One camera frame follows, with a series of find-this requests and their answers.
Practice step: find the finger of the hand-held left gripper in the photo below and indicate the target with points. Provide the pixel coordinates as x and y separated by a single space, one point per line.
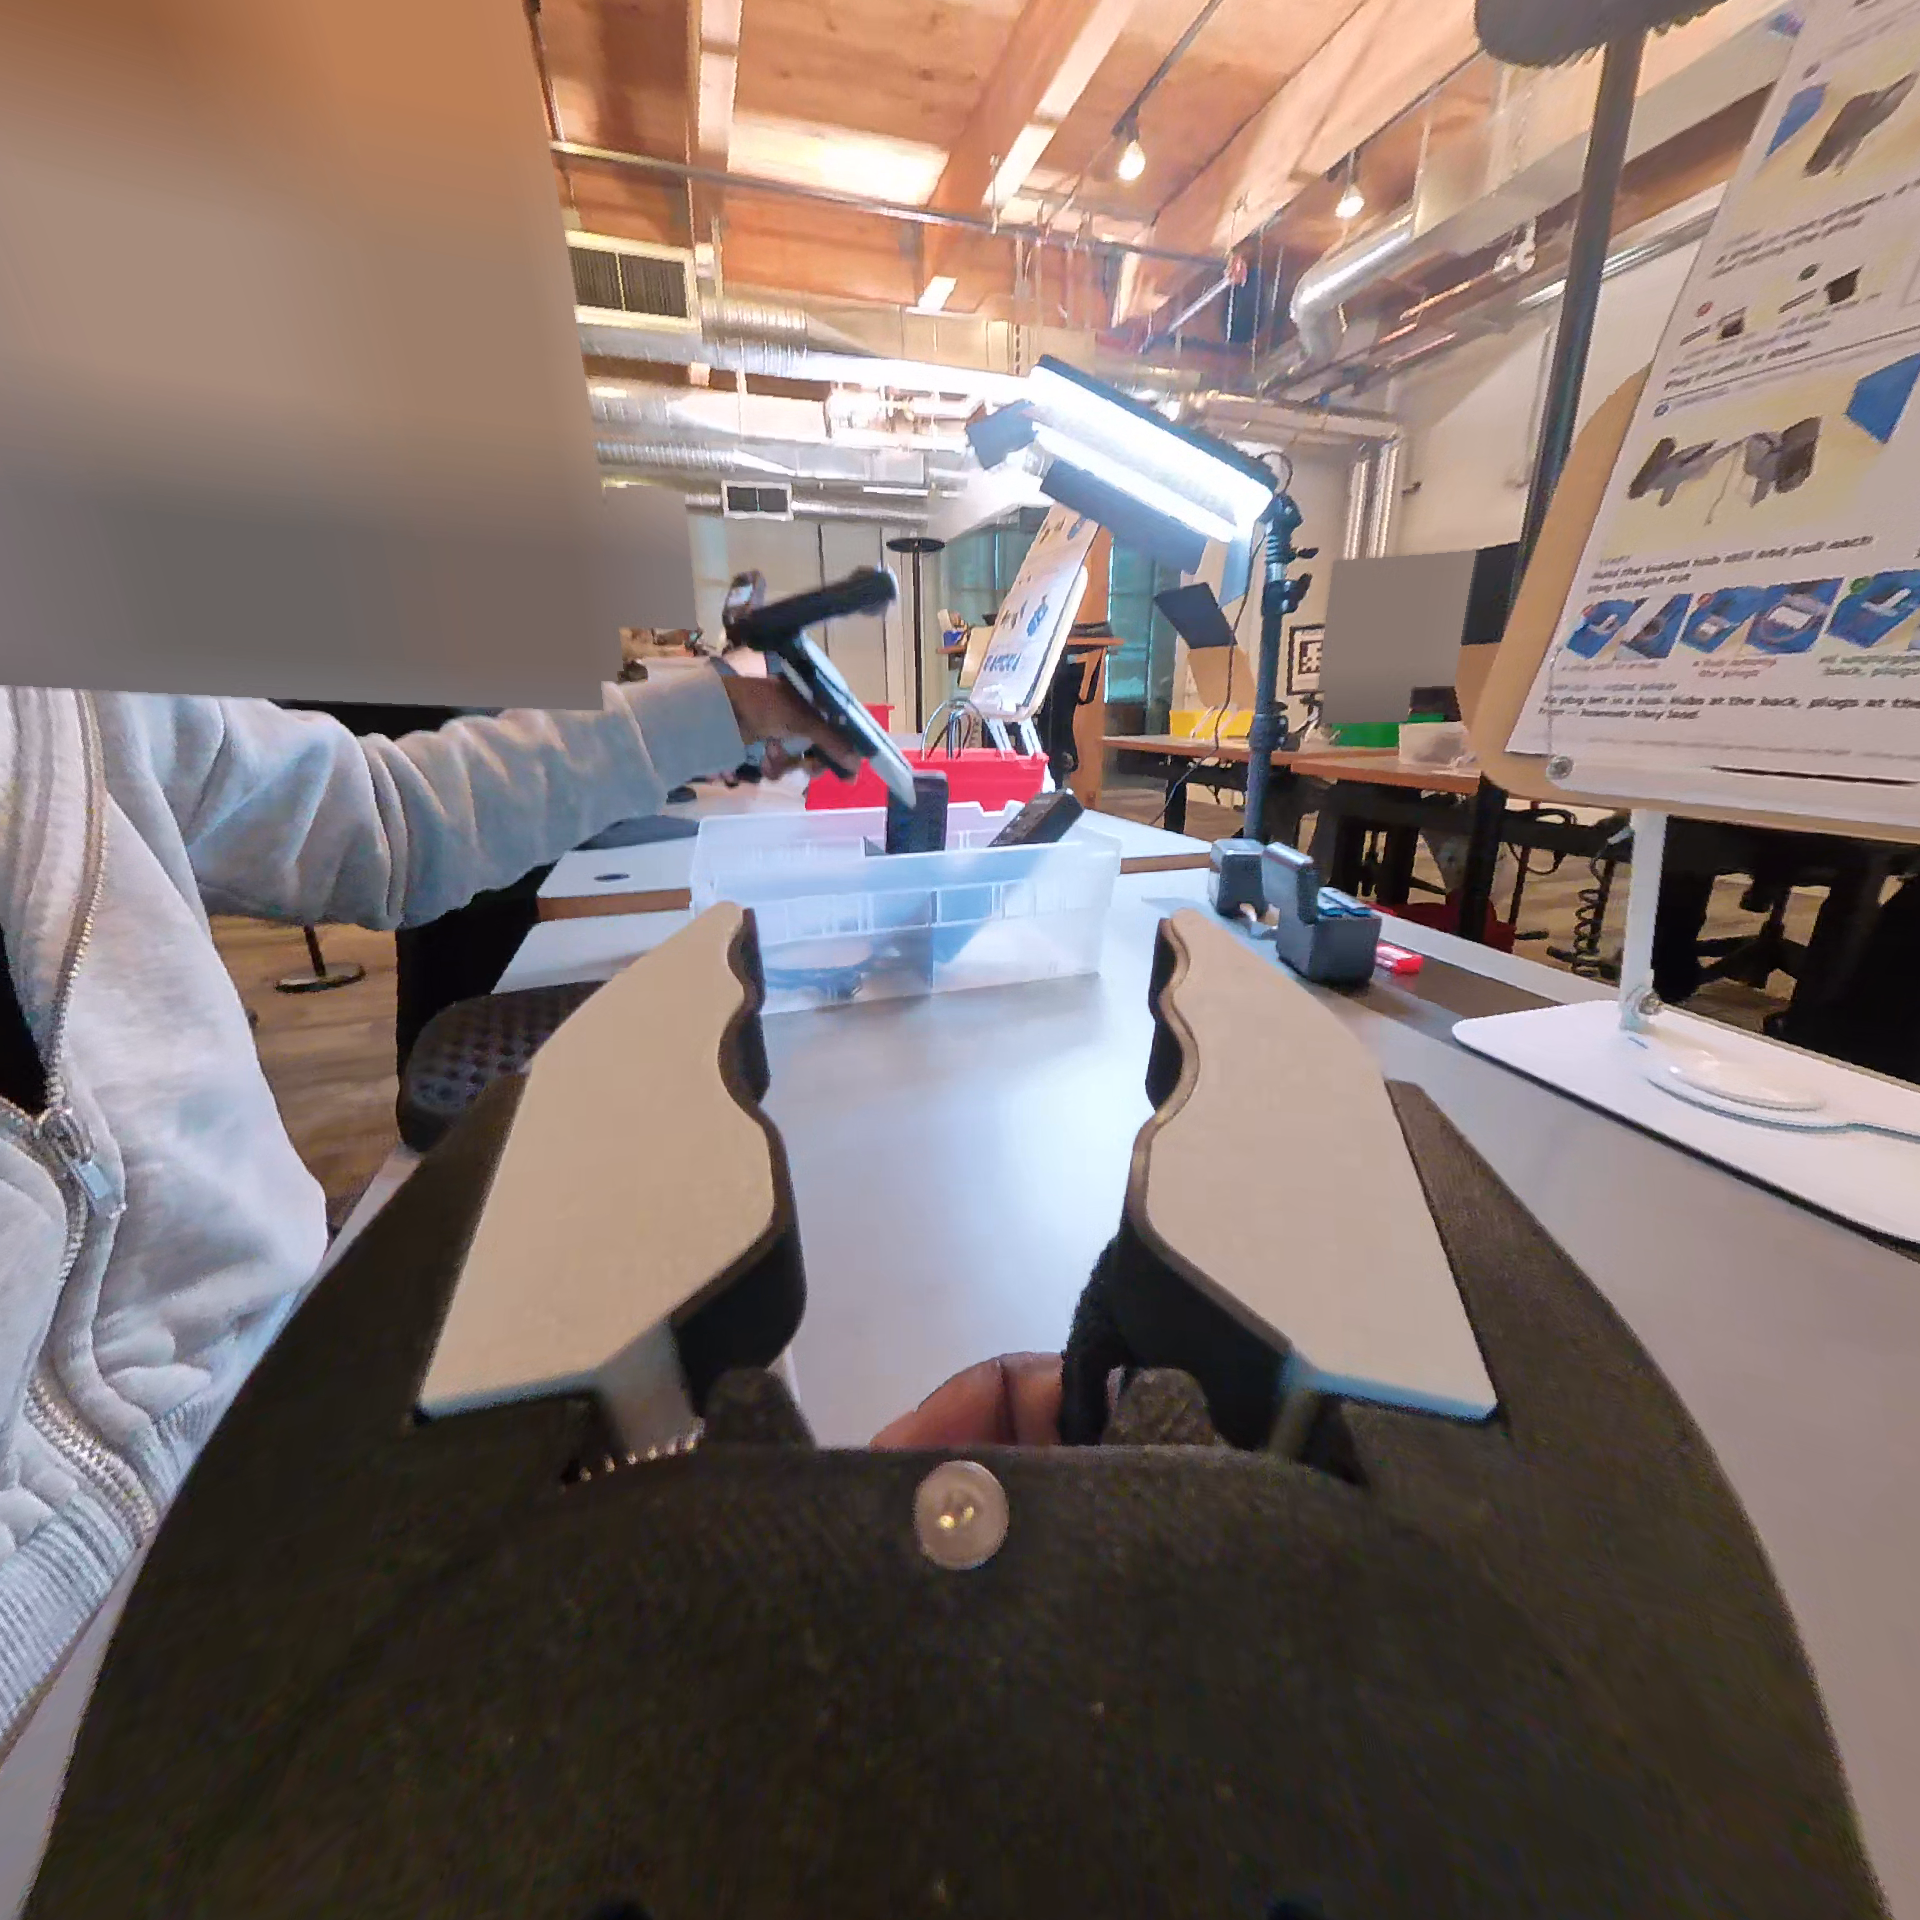
852 725

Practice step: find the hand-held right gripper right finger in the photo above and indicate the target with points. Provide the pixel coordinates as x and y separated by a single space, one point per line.
1292 1187

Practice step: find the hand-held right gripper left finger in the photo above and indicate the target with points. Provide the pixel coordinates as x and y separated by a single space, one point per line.
631 1172

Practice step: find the clear plastic bin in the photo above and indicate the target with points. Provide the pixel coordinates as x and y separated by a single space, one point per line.
840 900

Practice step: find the person's left forearm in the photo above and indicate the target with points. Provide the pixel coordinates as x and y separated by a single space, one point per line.
452 809

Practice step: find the person's left hand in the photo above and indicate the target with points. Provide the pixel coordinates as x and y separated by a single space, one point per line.
761 725

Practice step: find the person's right hand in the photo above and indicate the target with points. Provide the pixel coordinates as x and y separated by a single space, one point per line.
976 1401

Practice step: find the black floor lamp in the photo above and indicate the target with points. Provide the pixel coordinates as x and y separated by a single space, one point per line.
918 645

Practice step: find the red plastic bin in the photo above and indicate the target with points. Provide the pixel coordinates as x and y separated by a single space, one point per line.
985 776

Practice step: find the black chair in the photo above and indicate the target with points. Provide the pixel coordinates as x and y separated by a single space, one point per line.
486 1054

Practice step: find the small instruction board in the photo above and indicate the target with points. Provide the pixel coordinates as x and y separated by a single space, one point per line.
1035 612

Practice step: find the grey charger case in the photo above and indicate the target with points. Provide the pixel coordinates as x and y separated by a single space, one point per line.
1328 935

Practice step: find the small grey adapter block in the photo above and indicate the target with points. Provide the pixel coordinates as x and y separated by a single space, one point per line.
1238 874

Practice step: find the led light panel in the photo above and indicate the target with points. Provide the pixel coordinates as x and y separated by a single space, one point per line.
1141 455

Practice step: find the yellow bin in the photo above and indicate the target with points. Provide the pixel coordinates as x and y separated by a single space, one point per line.
1214 725

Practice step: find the black light stand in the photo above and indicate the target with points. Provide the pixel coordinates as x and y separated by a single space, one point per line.
1273 679

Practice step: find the wooden work table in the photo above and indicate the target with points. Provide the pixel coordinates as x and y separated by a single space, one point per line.
1347 772

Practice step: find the white board stand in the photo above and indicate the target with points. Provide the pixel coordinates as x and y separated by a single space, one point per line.
1642 935

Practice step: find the green bin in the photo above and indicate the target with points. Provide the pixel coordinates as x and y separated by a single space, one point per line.
1367 732

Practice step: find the person in grey hoodie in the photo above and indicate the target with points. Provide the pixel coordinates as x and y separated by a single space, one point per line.
149 1202

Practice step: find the brown backing board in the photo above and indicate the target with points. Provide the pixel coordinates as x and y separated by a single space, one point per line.
1548 604

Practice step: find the black tripod pole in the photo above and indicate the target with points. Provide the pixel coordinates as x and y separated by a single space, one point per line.
1586 225

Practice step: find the instruction poster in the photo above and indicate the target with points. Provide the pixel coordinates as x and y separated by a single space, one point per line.
1723 455

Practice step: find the silver air duct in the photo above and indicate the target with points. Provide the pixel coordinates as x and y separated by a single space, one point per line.
1347 281

